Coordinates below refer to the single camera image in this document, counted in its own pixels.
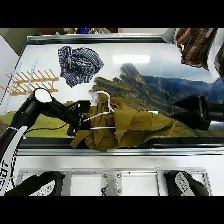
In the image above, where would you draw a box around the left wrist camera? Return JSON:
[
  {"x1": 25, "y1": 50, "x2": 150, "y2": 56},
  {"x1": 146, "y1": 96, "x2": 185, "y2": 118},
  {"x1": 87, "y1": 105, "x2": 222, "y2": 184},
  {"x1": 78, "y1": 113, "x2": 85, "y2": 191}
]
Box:
[{"x1": 76, "y1": 99, "x2": 92, "y2": 114}]

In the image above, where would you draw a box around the silver frame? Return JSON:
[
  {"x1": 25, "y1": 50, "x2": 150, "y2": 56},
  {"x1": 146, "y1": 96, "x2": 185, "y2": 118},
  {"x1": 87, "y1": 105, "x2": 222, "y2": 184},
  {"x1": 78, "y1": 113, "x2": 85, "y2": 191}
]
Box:
[{"x1": 14, "y1": 33, "x2": 224, "y2": 197}]

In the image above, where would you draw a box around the white clothes hanger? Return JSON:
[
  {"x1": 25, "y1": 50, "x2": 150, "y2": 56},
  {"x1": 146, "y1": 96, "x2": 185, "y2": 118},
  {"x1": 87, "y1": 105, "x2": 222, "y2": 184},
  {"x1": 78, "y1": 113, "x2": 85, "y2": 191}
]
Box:
[{"x1": 82, "y1": 90, "x2": 117, "y2": 132}]

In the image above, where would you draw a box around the blue checked shirt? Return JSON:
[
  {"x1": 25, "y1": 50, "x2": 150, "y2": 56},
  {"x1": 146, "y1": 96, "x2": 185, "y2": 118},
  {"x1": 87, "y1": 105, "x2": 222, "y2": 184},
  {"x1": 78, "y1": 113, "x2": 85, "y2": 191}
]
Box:
[{"x1": 57, "y1": 45, "x2": 105, "y2": 89}]

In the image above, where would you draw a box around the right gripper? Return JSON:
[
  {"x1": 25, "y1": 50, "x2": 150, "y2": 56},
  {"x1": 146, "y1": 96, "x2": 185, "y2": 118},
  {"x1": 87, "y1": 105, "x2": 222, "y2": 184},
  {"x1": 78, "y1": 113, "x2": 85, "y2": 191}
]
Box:
[{"x1": 171, "y1": 94, "x2": 212, "y2": 132}]

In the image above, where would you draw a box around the black cable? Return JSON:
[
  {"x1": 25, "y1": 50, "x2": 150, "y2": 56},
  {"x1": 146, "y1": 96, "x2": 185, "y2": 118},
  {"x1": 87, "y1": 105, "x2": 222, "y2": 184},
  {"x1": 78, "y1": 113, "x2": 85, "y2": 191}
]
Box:
[{"x1": 23, "y1": 122, "x2": 72, "y2": 135}]

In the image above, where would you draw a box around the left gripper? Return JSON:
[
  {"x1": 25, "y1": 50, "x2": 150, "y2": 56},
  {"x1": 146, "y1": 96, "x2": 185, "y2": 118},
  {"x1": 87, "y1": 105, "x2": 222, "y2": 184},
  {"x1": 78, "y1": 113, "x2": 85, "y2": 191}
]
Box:
[{"x1": 66, "y1": 109, "x2": 92, "y2": 137}]

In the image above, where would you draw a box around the olive green garment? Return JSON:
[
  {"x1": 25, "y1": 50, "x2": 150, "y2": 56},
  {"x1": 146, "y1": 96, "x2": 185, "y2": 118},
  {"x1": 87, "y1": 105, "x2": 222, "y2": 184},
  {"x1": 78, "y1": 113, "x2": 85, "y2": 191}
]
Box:
[{"x1": 69, "y1": 93, "x2": 176, "y2": 153}]

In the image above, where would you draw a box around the brown checked shirt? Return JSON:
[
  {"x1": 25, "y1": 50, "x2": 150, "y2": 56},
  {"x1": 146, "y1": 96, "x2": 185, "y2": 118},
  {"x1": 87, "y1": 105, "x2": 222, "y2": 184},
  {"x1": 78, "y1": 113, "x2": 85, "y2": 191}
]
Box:
[{"x1": 174, "y1": 28, "x2": 220, "y2": 71}]

